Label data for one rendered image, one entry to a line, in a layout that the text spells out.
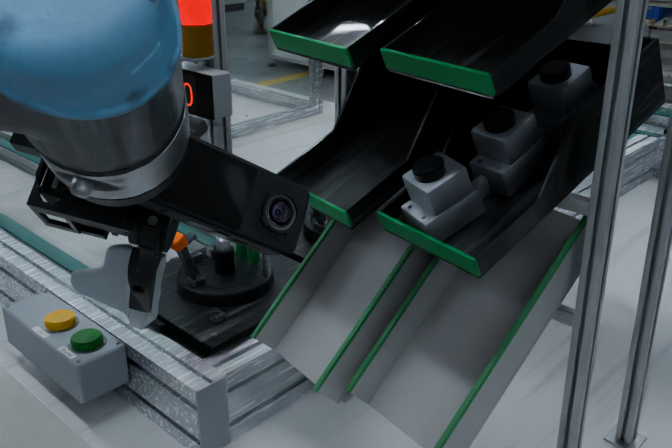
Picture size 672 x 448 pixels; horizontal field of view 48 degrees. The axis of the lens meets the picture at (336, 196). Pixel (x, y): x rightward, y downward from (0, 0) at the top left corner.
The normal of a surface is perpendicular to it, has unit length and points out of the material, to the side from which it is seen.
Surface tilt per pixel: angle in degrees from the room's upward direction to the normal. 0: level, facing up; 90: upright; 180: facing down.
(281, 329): 90
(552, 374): 0
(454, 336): 45
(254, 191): 67
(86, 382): 90
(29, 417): 0
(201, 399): 90
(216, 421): 90
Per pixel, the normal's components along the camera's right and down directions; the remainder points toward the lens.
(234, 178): 0.56, -0.09
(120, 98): 0.58, 0.79
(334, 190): -0.34, -0.75
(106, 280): -0.11, 0.62
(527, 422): 0.00, -0.93
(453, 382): -0.57, -0.50
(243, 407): 0.73, 0.25
